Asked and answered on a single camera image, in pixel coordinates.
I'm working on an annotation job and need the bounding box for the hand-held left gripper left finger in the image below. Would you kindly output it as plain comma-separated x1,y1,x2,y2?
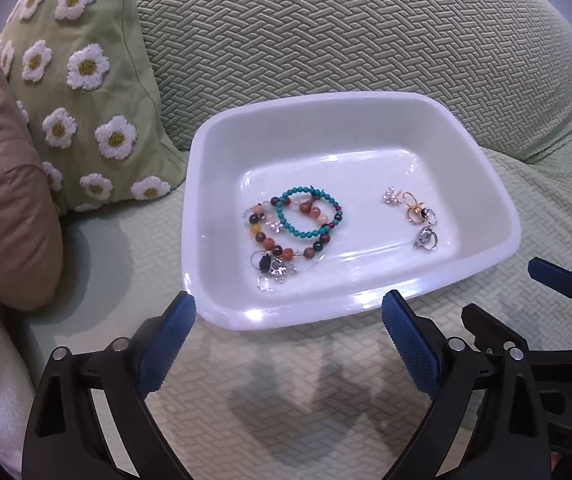
22,291,197,480

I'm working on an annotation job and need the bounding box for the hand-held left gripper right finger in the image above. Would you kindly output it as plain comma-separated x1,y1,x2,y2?
382,290,551,480

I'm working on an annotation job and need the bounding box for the silver ring with dark stone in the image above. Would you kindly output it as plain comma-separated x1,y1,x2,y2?
413,227,439,251

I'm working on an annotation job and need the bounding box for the white plastic tub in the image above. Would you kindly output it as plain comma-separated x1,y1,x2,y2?
181,91,523,332

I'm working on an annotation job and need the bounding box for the green daisy pillow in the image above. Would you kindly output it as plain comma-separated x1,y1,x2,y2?
0,0,188,214

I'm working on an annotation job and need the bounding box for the brown pillow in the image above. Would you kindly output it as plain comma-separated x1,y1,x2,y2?
0,47,65,312

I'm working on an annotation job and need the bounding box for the turquoise bead bracelet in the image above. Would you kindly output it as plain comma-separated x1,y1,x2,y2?
276,186,345,240

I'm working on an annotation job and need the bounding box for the multicolour bead bracelet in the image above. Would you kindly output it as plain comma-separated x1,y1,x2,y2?
243,195,343,261

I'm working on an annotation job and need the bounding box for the silver necklace with dark pendant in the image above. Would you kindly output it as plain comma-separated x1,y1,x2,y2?
253,252,299,294

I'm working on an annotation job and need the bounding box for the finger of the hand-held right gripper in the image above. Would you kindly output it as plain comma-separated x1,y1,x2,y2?
528,257,572,321
461,302,533,354

